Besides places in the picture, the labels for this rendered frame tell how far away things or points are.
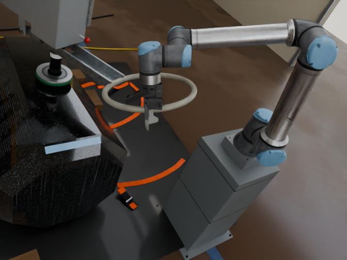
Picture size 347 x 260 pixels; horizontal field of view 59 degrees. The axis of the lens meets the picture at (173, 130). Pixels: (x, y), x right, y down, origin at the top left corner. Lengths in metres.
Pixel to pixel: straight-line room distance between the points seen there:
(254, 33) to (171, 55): 0.38
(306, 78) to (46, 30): 1.32
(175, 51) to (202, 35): 0.17
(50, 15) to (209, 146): 1.15
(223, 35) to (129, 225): 1.57
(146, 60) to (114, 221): 1.44
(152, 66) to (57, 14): 0.66
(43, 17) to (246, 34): 1.04
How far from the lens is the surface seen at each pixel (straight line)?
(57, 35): 1.79
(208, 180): 2.00
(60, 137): 1.74
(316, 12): 6.09
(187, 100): 1.45
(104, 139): 1.82
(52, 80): 2.01
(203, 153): 1.97
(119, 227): 2.38
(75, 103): 1.96
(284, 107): 1.51
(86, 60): 1.90
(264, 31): 1.42
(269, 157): 1.67
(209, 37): 1.38
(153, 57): 1.25
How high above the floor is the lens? 2.06
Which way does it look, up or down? 39 degrees down
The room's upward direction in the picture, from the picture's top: 25 degrees clockwise
